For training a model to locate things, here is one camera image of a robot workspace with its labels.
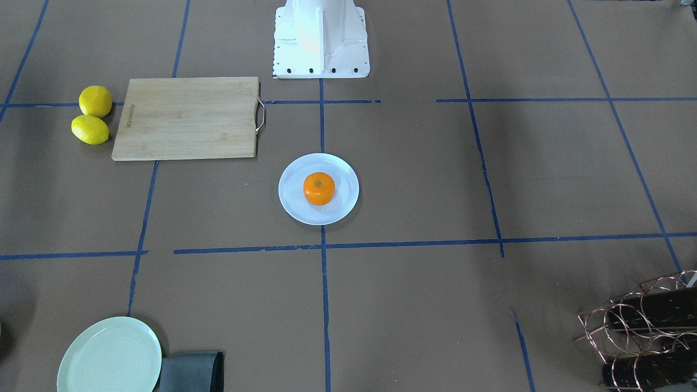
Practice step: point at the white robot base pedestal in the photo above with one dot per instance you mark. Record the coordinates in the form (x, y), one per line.
(320, 39)

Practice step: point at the yellow lemon outer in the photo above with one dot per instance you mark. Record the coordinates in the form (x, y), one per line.
(95, 101)

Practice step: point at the yellow lemon near board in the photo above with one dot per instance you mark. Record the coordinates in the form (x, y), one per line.
(90, 129)

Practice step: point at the light blue plate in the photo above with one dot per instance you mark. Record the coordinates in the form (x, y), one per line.
(292, 197)

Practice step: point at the copper wire bottle rack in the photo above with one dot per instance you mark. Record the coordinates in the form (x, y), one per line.
(646, 339)

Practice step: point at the wooden cutting board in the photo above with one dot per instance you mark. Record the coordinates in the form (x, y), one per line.
(196, 118)

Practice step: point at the light green plate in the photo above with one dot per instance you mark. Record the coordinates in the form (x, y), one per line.
(115, 354)

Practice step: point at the dark green wine bottle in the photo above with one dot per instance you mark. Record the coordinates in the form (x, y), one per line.
(663, 310)

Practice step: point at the folded grey cloth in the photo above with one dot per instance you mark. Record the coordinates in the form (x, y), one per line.
(193, 371)

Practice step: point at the orange fruit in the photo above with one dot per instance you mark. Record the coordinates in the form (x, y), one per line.
(319, 188)

